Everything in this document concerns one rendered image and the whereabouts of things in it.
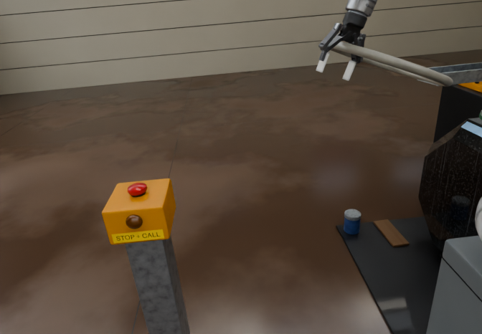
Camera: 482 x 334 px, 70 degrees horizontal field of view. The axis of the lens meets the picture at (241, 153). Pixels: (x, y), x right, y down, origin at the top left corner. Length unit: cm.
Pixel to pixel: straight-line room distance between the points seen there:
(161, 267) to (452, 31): 864
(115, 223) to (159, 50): 691
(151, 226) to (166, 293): 20
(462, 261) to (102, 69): 739
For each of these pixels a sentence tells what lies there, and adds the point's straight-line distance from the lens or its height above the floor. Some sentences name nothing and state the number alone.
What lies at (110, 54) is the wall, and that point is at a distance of 775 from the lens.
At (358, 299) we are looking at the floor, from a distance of 198.
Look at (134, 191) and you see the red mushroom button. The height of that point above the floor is 110.
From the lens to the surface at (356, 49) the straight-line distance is 126.
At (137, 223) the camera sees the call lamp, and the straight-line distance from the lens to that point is 70.
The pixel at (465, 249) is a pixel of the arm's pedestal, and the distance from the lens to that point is 108.
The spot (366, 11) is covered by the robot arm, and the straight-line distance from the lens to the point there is 128.
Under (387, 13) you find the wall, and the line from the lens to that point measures 827.
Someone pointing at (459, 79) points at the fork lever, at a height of 107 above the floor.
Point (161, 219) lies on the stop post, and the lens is 70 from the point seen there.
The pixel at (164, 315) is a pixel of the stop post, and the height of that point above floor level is 78.
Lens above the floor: 143
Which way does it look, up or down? 24 degrees down
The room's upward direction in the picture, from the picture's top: 5 degrees counter-clockwise
